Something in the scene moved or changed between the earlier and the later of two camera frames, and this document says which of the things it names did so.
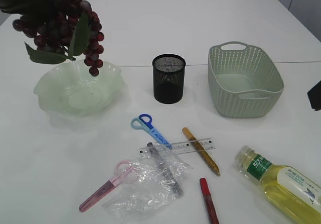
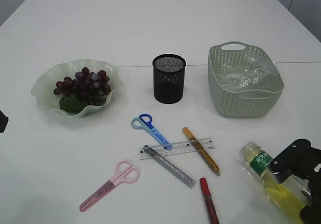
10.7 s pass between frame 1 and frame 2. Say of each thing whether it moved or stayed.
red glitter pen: stayed
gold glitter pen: stayed
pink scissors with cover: stayed
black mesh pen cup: stayed
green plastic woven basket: stayed
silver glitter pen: moved
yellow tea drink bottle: moved
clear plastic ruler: stayed
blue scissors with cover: stayed
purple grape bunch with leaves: moved
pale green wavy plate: stayed
